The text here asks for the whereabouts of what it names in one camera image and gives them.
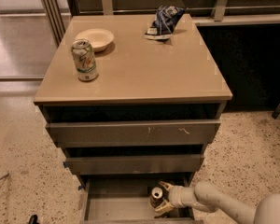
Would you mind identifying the black object bottom left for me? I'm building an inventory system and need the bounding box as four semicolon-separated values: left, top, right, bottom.
28;215;39;224

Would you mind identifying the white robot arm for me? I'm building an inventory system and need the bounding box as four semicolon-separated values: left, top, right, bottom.
150;181;280;224

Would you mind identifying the grey drawer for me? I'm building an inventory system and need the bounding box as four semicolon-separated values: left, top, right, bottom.
79;174;203;224
46;119;220;147
65;154;204;175

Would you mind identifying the blue chip bag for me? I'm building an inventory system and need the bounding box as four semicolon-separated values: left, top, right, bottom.
145;6;185;40

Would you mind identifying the tan drawer cabinet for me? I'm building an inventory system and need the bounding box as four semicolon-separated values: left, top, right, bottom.
33;13;233;224

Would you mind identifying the grey middle drawer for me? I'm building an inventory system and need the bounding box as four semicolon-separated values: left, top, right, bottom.
65;154;204;175

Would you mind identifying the green white soda can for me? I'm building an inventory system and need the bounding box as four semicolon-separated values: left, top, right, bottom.
71;39;98;81

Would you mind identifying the white bowl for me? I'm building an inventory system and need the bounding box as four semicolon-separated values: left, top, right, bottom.
76;29;114;52

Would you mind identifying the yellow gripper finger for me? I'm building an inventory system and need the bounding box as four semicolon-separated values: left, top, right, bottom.
159;181;174;191
155;200;174;213

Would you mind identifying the grey top drawer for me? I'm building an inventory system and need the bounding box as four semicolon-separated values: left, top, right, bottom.
46;119;220;147

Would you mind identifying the grey bottom drawer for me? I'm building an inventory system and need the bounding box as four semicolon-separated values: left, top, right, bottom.
79;174;203;224

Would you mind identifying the orange soda can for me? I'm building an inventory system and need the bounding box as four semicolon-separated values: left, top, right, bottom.
150;187;163;208

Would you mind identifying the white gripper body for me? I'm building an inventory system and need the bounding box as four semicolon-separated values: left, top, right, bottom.
168;186;197;208

